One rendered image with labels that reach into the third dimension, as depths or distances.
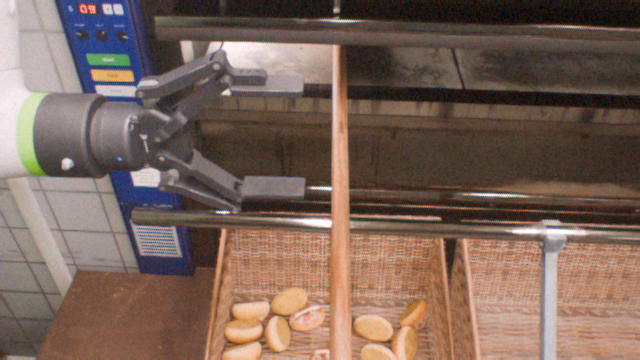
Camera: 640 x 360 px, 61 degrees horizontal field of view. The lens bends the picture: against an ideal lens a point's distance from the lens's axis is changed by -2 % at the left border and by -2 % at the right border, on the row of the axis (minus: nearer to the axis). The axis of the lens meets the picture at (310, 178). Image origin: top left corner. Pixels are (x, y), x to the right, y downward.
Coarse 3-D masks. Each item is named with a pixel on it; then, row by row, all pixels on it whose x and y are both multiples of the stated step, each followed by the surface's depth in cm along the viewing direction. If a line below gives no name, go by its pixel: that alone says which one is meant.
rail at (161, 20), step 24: (168, 24) 95; (192, 24) 95; (216, 24) 94; (240, 24) 94; (264, 24) 94; (288, 24) 94; (312, 24) 93; (336, 24) 93; (360, 24) 93; (384, 24) 93; (408, 24) 92; (432, 24) 92; (456, 24) 92; (480, 24) 92; (504, 24) 92; (528, 24) 92; (552, 24) 92; (576, 24) 92
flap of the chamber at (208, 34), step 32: (192, 0) 110; (256, 0) 110; (288, 0) 110; (320, 0) 110; (160, 32) 96; (192, 32) 95; (224, 32) 95; (256, 32) 95; (288, 32) 94; (320, 32) 94; (352, 32) 94; (384, 32) 94
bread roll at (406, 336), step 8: (408, 328) 138; (400, 336) 136; (408, 336) 136; (416, 336) 139; (392, 344) 137; (400, 344) 134; (408, 344) 135; (416, 344) 138; (392, 352) 136; (400, 352) 134; (408, 352) 134
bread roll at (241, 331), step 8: (240, 320) 141; (248, 320) 142; (256, 320) 142; (224, 328) 139; (232, 328) 137; (240, 328) 137; (248, 328) 138; (256, 328) 139; (232, 336) 137; (240, 336) 137; (248, 336) 137; (256, 336) 139; (240, 344) 140
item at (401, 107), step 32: (224, 96) 121; (320, 96) 121; (352, 96) 121; (384, 96) 121; (416, 96) 121; (448, 96) 121; (480, 96) 121; (512, 96) 121; (544, 96) 121; (576, 96) 121; (608, 96) 121
